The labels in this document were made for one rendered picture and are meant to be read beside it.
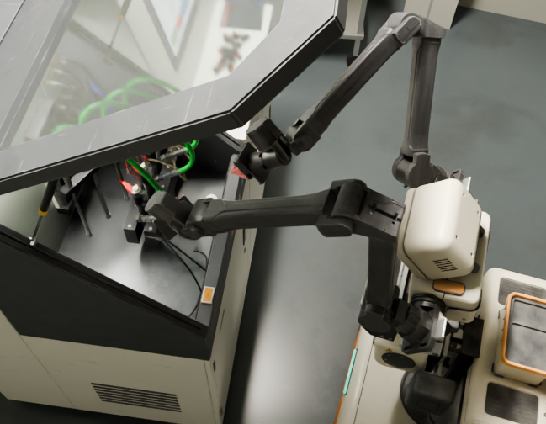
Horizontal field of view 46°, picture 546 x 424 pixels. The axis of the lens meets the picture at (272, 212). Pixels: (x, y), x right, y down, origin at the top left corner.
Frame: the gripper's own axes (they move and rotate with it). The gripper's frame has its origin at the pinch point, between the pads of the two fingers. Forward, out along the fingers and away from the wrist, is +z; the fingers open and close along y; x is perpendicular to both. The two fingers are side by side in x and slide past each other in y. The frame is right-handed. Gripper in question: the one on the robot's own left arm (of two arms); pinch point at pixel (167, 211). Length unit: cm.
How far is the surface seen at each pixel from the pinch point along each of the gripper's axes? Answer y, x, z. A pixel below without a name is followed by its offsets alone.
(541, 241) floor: -133, 152, 64
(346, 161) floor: -97, 82, 130
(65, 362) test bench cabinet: 53, 30, 44
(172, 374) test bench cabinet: 30, 50, 26
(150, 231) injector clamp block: 5.9, 9.1, 25.6
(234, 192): -22.3, 18.4, 29.4
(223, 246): -7.4, 24.7, 17.3
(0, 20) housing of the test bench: 0, -60, 25
